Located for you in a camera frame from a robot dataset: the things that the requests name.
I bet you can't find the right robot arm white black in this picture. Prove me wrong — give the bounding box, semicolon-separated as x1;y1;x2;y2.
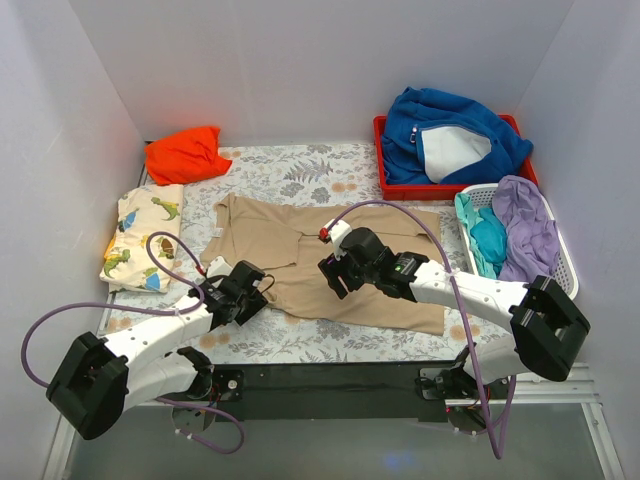
318;221;590;399

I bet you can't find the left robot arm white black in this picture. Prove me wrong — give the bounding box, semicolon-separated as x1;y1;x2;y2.
46;259;268;440

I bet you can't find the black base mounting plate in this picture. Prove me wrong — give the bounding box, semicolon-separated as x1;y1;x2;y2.
154;362;511;426

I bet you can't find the teal t shirt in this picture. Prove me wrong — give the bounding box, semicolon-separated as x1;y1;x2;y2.
454;193;507;279

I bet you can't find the blue white hoodie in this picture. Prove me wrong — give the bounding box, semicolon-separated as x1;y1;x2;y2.
380;87;533;185

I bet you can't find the orange folded t shirt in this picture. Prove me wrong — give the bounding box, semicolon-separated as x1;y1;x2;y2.
144;126;232;186

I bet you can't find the dinosaur print folded t shirt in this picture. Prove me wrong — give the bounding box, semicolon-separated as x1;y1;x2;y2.
100;184;184;293

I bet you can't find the purple cable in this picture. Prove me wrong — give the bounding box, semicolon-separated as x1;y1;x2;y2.
21;232;277;455
319;200;517;460

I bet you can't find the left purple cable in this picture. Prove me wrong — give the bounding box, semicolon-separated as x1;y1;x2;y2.
21;232;277;455

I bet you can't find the purple t shirt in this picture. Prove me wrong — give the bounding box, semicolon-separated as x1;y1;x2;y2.
492;176;561;282

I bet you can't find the aluminium frame rail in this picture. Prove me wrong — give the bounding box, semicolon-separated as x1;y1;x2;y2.
42;364;626;480

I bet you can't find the beige t shirt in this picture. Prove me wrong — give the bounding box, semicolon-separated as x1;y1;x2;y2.
200;194;444;335

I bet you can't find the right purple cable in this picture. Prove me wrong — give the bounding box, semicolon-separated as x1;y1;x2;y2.
319;200;517;460

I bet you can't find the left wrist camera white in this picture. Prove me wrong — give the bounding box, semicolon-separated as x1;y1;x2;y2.
196;256;232;282

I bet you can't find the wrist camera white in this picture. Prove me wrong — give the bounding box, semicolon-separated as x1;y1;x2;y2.
196;256;232;282
319;219;352;260

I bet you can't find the floral table cloth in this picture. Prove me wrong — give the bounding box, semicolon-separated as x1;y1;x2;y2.
94;142;559;365

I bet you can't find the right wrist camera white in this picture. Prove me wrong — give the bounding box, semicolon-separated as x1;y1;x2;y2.
319;219;352;260

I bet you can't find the white perforated laundry basket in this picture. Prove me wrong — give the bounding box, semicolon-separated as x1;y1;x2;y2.
458;183;579;300

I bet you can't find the red plastic tray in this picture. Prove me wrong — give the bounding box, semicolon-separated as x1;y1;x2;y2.
373;114;538;201

